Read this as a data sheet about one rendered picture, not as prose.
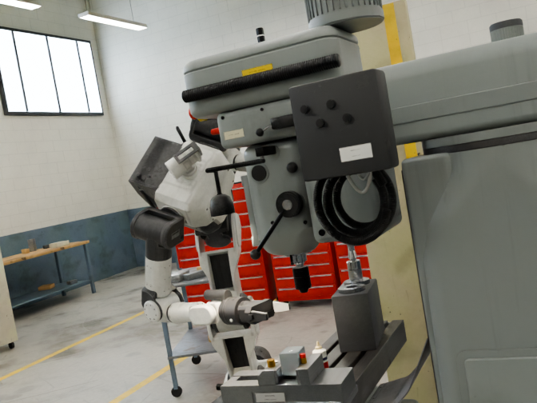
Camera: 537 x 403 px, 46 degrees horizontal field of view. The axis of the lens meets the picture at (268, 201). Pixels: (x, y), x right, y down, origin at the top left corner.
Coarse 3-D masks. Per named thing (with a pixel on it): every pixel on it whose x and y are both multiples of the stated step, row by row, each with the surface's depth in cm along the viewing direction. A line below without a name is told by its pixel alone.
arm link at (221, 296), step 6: (204, 294) 208; (210, 294) 206; (216, 294) 205; (222, 294) 203; (228, 294) 204; (216, 300) 208; (222, 300) 203; (228, 300) 201; (216, 306) 203; (222, 306) 201; (222, 312) 200; (222, 318) 201; (228, 324) 202
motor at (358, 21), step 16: (304, 0) 170; (320, 0) 162; (336, 0) 160; (352, 0) 159; (368, 0) 161; (320, 16) 163; (336, 16) 160; (352, 16) 159; (368, 16) 161; (352, 32) 177
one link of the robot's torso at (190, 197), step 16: (176, 128) 225; (160, 144) 228; (176, 144) 227; (208, 144) 227; (144, 160) 226; (160, 160) 225; (208, 160) 221; (224, 160) 223; (144, 176) 223; (160, 176) 221; (208, 176) 219; (224, 176) 223; (144, 192) 216; (160, 192) 218; (176, 192) 217; (192, 192) 216; (208, 192) 218; (224, 192) 227; (160, 208) 223; (176, 208) 217; (192, 208) 215; (208, 208) 219; (192, 224) 222; (208, 224) 224
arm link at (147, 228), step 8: (144, 216) 215; (152, 216) 216; (136, 224) 214; (144, 224) 213; (152, 224) 212; (160, 224) 212; (136, 232) 215; (144, 232) 213; (152, 232) 211; (160, 232) 210; (144, 240) 216; (152, 240) 213; (160, 240) 211; (152, 248) 213; (160, 248) 213; (152, 256) 214; (160, 256) 214; (168, 256) 216
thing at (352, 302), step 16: (352, 288) 208; (368, 288) 210; (336, 304) 206; (352, 304) 205; (368, 304) 203; (336, 320) 207; (352, 320) 205; (368, 320) 204; (352, 336) 206; (368, 336) 204
